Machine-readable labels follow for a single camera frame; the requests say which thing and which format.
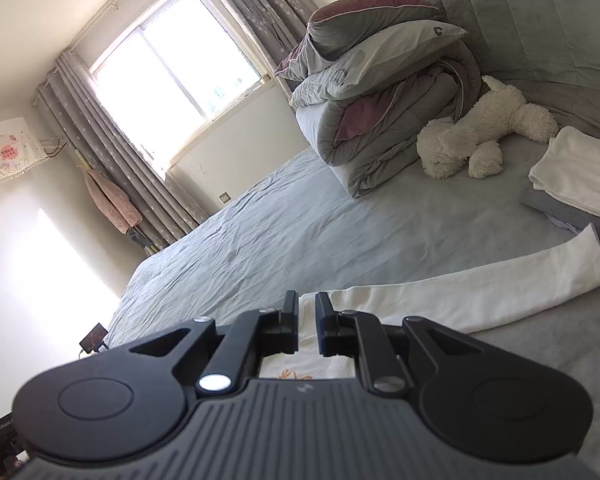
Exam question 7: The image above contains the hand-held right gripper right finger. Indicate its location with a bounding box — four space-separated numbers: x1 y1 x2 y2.
315 291 485 397

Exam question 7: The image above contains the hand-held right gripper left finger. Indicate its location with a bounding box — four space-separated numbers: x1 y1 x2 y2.
129 290 301 397

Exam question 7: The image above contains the white long-sleeve sweatshirt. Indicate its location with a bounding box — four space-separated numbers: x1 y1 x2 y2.
300 222 600 381

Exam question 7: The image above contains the black clothes rack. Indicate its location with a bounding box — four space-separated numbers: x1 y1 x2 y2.
130 227 153 256

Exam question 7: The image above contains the black phone on stand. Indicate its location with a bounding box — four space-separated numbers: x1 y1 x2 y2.
79 322 108 353

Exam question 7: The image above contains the folded grey quilt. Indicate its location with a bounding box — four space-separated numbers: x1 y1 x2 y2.
295 40 486 198

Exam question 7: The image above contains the pink hanging garment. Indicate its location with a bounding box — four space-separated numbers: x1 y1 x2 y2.
84 169 143 235

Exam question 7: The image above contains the grey star curtain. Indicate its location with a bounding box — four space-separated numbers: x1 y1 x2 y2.
32 50 211 251
190 0 321 101

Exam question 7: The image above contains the white plush dog toy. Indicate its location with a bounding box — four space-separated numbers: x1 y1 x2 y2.
416 76 560 181

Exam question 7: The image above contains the folded lavender garment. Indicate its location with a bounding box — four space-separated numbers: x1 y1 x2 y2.
550 212 593 233

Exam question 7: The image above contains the light grey pillow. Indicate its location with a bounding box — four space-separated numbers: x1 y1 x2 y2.
288 20 468 108

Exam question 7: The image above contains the window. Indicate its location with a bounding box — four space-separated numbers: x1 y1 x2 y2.
89 0 276 176

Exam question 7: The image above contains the folded white garment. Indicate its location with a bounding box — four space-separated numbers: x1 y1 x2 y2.
528 126 600 221

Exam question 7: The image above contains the grey quilted headboard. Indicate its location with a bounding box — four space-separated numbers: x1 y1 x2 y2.
347 0 600 126

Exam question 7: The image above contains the white fringed wall cloth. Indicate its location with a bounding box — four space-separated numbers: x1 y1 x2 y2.
0 116 50 188

